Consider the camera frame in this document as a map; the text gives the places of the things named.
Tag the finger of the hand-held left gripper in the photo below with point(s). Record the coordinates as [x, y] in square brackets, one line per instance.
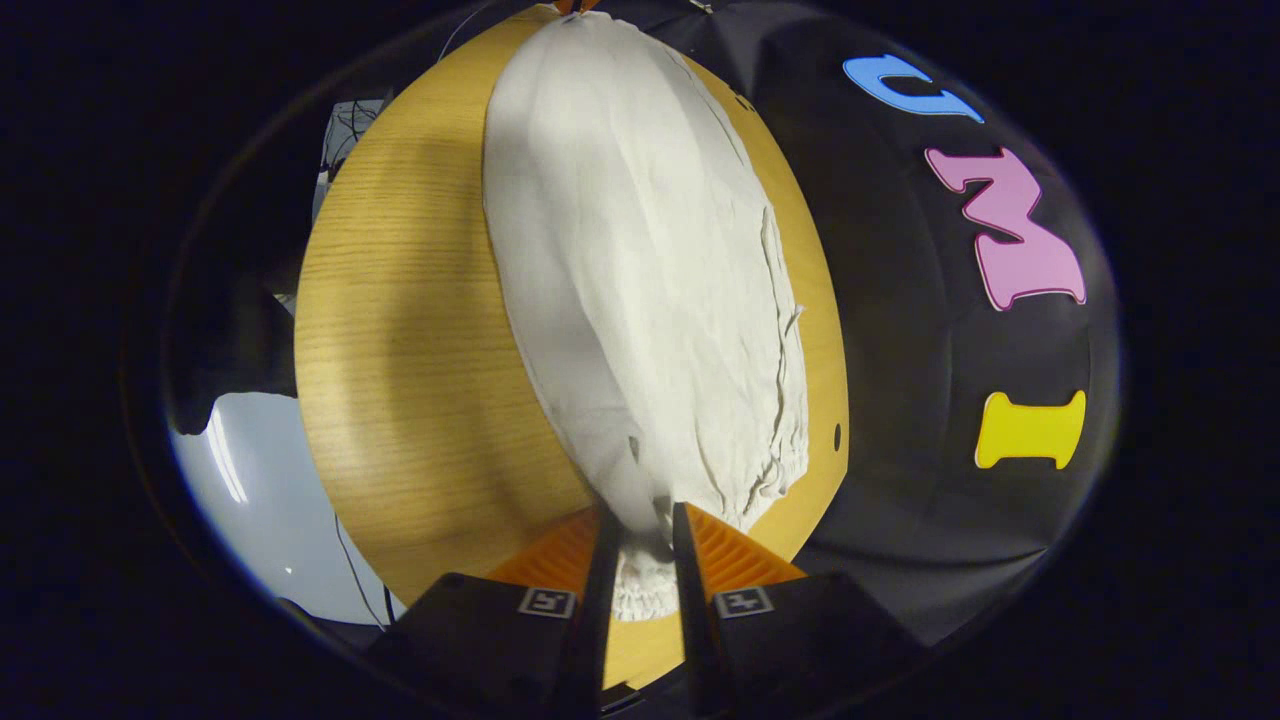
[577, 5]

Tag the white jeans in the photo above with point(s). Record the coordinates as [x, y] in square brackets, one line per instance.
[640, 260]

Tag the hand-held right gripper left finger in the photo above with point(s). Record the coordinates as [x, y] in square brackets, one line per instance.
[598, 610]

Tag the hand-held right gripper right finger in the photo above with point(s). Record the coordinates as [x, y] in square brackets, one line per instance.
[692, 610]

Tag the black backdrop cloth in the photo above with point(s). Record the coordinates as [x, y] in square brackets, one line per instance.
[900, 330]

